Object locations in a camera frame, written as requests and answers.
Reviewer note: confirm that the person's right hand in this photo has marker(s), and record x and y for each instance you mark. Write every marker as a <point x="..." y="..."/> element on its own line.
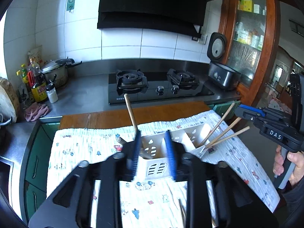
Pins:
<point x="298" y="163"/>

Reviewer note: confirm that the black rice cooker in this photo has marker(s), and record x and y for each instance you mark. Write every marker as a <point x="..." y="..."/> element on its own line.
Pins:
<point x="220" y="73"/>

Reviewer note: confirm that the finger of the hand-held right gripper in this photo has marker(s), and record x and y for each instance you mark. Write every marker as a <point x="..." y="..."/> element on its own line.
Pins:
<point x="247" y="117"/>
<point x="251" y="109"/>

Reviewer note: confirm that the person's right forearm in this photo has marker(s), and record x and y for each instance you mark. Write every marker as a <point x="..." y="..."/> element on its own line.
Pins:
<point x="294" y="199"/>

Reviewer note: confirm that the pink rag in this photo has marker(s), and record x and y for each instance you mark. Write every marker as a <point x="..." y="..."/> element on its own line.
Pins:
<point x="36" y="112"/>

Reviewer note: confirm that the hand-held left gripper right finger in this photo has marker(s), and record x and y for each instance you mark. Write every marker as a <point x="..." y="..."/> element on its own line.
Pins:
<point x="171" y="156"/>

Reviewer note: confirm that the small white seasoning jar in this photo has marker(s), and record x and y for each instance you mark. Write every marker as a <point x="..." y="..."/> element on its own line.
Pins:
<point x="52" y="95"/>

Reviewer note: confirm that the steel pressure cooker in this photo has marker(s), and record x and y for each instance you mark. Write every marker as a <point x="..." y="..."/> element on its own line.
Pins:
<point x="57" y="73"/>

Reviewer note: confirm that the black gas stove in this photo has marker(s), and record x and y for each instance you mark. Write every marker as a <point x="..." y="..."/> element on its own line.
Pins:
<point x="156" y="95"/>

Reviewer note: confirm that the clear bottle yellow cap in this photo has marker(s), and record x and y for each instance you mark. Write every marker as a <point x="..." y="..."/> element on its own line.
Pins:
<point x="21" y="87"/>

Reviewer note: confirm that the round wooden chopping board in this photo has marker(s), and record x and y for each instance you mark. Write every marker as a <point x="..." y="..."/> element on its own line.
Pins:
<point x="8" y="99"/>

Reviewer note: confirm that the white plastic utensil holder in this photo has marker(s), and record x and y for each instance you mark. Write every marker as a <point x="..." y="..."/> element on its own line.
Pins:
<point x="161" y="163"/>

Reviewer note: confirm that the white cartoon printed cloth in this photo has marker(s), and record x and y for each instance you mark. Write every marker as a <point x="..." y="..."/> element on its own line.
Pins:
<point x="152" y="204"/>

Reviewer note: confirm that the green lower kitchen cabinet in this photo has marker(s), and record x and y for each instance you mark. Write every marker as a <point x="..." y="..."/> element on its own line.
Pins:
<point x="38" y="161"/>

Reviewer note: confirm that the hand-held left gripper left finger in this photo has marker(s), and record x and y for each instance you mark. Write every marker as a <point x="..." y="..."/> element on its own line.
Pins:
<point x="135" y="154"/>

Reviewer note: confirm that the green wall hook sticker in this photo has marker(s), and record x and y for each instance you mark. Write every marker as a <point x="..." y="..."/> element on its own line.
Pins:
<point x="71" y="3"/>

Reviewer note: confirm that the black range hood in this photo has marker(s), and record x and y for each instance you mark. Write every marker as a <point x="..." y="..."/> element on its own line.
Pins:
<point x="152" y="2"/>

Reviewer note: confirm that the wooden glass door cabinet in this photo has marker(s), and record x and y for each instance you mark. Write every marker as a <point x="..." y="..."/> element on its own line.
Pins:
<point x="251" y="33"/>

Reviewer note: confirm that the wall power socket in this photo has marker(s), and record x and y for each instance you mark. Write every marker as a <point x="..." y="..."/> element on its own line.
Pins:
<point x="199" y="39"/>

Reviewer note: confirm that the dark sauce bottle yellow label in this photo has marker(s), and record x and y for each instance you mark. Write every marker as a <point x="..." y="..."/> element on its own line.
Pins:
<point x="38" y="87"/>

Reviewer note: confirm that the bunch of light wooden chopsticks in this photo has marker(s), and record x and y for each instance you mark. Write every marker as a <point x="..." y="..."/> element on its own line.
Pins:
<point x="223" y="130"/>

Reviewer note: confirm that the single dark bamboo chopstick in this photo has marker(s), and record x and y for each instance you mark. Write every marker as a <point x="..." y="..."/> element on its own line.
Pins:
<point x="131" y="114"/>

